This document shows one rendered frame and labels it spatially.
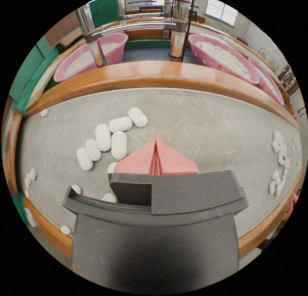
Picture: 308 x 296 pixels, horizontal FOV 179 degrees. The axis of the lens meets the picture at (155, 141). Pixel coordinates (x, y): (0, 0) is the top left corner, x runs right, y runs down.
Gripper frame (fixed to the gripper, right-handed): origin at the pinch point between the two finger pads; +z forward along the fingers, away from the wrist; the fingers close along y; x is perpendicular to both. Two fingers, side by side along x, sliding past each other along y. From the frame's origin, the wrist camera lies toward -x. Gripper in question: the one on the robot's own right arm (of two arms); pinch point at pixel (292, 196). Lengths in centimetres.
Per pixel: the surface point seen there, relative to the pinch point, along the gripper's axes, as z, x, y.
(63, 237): 0, 8, 56
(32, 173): 10, -1, 65
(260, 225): 0.4, 8.1, 9.9
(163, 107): 21.5, -8.7, 35.0
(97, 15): 198, -185, 152
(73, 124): 20, -7, 51
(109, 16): 210, -174, 128
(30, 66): 29, -35, 89
